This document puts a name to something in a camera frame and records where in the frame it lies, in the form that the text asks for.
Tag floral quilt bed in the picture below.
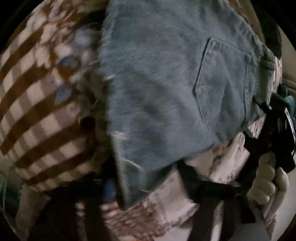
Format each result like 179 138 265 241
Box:
1 1 263 240

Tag distressed blue denim shorts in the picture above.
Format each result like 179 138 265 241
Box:
98 1 275 209

